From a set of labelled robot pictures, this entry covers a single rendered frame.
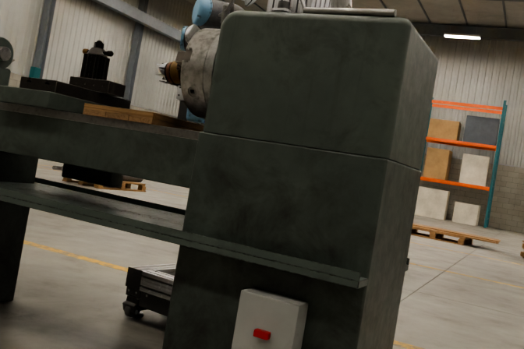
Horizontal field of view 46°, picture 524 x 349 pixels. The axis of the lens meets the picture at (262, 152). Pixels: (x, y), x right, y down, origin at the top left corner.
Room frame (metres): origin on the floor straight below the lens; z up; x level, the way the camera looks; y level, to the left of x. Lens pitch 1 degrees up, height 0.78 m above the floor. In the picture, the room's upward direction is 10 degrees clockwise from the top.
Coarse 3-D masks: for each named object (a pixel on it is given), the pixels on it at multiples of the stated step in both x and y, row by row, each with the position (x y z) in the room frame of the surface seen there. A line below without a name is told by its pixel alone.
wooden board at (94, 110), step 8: (88, 104) 2.15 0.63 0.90; (96, 104) 2.13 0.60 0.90; (88, 112) 2.14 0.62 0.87; (96, 112) 2.13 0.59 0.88; (104, 112) 2.11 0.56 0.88; (112, 112) 2.10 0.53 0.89; (120, 112) 2.08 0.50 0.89; (128, 112) 2.07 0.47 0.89; (136, 112) 2.05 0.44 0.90; (144, 112) 2.04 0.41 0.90; (152, 112) 2.03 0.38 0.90; (128, 120) 2.07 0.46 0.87; (136, 120) 2.05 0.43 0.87; (144, 120) 2.04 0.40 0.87; (152, 120) 2.03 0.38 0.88; (160, 120) 2.06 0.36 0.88; (168, 120) 2.11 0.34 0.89; (176, 120) 2.15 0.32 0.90; (184, 128) 2.20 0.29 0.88; (192, 128) 2.25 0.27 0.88; (200, 128) 2.30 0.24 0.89
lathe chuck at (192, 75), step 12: (204, 36) 2.03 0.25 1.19; (216, 36) 2.02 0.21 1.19; (192, 48) 2.02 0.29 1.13; (204, 48) 2.00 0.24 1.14; (192, 60) 2.00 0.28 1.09; (204, 60) 1.98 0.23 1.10; (192, 72) 2.00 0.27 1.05; (192, 84) 2.01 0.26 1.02; (192, 96) 2.03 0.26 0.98; (192, 108) 2.08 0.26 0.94; (204, 108) 2.05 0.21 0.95
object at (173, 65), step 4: (168, 64) 2.19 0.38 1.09; (172, 64) 2.18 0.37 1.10; (176, 64) 2.17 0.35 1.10; (168, 68) 2.18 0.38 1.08; (172, 68) 2.17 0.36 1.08; (176, 68) 2.16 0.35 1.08; (168, 72) 2.18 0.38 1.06; (172, 72) 2.17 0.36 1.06; (176, 72) 2.16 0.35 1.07; (180, 72) 2.17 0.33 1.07; (168, 76) 2.19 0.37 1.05; (172, 76) 2.18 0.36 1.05; (176, 76) 2.17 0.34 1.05; (168, 80) 2.20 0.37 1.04; (172, 80) 2.19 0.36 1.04; (176, 80) 2.18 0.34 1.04
